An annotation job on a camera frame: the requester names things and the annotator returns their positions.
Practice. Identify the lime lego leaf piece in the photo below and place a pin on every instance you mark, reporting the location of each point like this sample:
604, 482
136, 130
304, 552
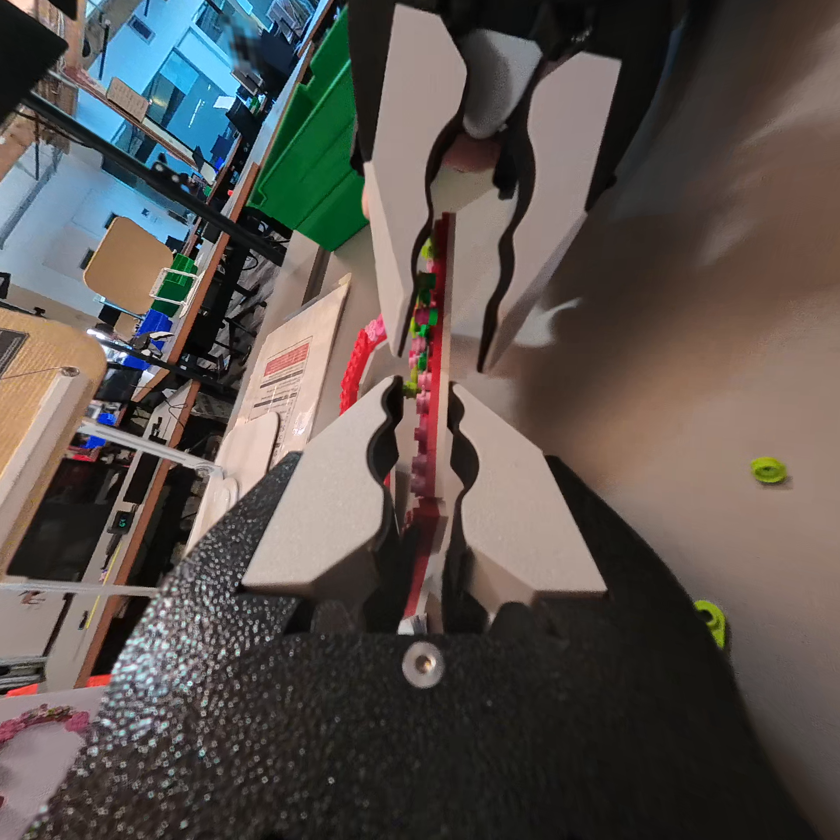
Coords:
712, 620

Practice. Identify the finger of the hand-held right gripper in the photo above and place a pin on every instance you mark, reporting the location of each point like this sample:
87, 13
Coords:
407, 131
564, 164

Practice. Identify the red lego strip with flowers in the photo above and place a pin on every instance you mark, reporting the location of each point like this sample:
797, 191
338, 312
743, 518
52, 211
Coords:
430, 518

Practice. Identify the tan wall sign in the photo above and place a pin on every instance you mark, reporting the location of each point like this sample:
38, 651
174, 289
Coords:
128, 98

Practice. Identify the black metal bar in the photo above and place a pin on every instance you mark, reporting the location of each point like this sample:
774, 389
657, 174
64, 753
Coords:
167, 178

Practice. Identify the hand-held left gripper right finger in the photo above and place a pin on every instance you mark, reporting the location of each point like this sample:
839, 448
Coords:
525, 518

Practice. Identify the white rounded tray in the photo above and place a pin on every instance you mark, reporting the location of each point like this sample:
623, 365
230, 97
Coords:
253, 453

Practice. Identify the cardboard sheet with label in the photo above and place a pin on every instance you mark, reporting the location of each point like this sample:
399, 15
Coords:
289, 380

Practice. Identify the lime round lego piece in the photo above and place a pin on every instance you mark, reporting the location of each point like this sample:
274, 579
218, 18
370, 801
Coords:
768, 470

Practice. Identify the small green storage bin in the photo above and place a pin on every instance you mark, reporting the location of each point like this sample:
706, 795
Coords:
174, 289

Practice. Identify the green plastic bin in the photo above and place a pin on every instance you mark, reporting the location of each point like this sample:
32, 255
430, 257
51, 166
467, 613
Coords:
315, 164

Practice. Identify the blue storage bin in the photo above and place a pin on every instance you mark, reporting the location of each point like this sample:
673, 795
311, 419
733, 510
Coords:
151, 325

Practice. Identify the person's right hand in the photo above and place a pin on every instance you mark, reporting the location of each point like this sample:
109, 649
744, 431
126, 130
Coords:
474, 154

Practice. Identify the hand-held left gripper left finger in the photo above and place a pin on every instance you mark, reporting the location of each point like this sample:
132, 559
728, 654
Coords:
315, 518

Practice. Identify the large black panel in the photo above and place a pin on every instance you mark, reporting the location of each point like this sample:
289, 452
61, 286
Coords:
26, 59

